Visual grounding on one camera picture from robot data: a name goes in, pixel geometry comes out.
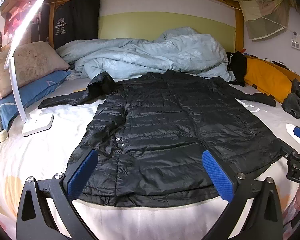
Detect wooden bed frame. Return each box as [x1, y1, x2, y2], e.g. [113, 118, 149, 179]
[99, 0, 300, 75]

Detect beige pillow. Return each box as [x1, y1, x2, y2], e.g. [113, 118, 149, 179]
[0, 42, 69, 99]

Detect white wall socket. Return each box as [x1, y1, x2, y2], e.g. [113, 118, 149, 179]
[291, 31, 300, 50]

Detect plaid hanging curtain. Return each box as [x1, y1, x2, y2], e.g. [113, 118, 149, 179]
[239, 0, 296, 41]

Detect black cloth by cushion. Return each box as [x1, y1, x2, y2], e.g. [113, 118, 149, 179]
[226, 51, 247, 87]

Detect orange yellow cushion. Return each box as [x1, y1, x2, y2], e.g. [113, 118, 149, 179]
[244, 58, 292, 103]

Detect white desk lamp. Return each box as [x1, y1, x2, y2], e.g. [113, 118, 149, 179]
[3, 0, 54, 137]

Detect dark grey clothes pile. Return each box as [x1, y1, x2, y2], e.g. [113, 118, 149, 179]
[281, 79, 300, 119]

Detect black garment bag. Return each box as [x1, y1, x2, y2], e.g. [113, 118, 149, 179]
[53, 0, 100, 49]

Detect blue pillow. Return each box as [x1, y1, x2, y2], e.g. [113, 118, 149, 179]
[0, 70, 70, 131]

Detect light blue duvet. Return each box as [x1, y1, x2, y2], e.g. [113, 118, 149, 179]
[56, 27, 235, 82]

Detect black puffer jacket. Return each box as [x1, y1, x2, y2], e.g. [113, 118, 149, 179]
[40, 70, 279, 207]

